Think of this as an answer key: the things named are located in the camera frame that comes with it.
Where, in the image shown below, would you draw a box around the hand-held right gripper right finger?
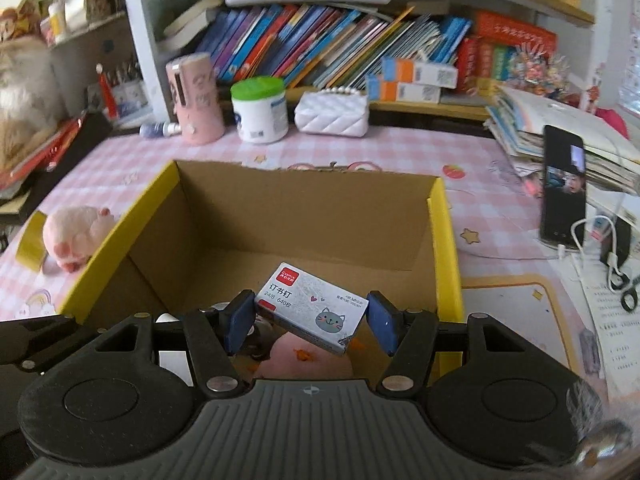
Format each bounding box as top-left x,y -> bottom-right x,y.
366,289 -> 543,397

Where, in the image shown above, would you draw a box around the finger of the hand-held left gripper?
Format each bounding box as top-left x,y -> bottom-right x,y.
0,313 -> 104,374

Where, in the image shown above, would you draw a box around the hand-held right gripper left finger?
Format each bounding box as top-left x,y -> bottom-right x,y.
80,289 -> 257,397

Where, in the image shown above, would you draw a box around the pink plush toy orange propeller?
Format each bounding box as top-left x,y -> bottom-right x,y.
250,332 -> 357,382

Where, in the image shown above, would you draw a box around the small white cat print box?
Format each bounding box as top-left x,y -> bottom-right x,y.
254,261 -> 371,357

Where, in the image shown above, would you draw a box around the cardboard box with yellow edges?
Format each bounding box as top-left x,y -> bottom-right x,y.
59,159 -> 466,386

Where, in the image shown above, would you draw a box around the yellow paper card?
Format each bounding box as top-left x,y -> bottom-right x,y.
15,210 -> 49,272

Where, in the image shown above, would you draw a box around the pink pig plush toy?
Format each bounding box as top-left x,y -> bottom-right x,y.
42,205 -> 119,272

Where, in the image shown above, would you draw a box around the pink checkered tablecloth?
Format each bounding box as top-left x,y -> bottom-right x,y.
0,124 -> 617,392

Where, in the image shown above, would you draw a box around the small tube on table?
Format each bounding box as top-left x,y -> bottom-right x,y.
139,122 -> 182,139

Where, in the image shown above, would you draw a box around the white jar with green lid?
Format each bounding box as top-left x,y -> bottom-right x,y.
230,76 -> 290,145

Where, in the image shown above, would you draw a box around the white quilted handbag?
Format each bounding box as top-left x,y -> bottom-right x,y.
294,87 -> 371,138

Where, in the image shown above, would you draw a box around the pink cylindrical humidifier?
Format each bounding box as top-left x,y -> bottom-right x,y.
165,53 -> 226,147

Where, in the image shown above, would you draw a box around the black smartphone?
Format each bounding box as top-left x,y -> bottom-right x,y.
539,124 -> 587,250

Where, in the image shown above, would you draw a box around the printed paper sheets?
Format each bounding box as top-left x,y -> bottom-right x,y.
554,250 -> 640,397

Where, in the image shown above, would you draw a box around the orange and white carton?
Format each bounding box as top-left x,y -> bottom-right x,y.
382,57 -> 459,89
367,77 -> 442,104

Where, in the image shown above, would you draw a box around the fluffy cream cat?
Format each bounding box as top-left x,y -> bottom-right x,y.
0,35 -> 67,162

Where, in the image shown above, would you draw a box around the white pen holder with pens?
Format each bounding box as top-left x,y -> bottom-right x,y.
111,61 -> 154,117

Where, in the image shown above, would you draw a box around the pile of papers and booklets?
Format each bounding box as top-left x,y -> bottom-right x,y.
485,85 -> 640,197

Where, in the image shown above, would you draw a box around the black scissors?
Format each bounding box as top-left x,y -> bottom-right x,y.
619,274 -> 640,312

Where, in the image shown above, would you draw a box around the black charger block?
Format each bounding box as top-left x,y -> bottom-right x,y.
599,219 -> 634,267

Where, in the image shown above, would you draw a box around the row of colourful books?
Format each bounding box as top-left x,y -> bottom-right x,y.
200,2 -> 473,91

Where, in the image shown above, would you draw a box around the colourful spiky ornament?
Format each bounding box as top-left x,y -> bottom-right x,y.
505,42 -> 573,93

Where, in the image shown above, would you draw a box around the stack of thick grey books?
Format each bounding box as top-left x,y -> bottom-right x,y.
159,0 -> 225,52

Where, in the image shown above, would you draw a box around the pink fabric item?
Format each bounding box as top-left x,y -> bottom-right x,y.
595,107 -> 630,142

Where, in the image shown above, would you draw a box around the row of red books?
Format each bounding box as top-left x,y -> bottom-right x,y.
455,10 -> 558,93

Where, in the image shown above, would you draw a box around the white charging cable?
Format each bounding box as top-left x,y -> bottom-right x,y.
557,195 -> 632,294

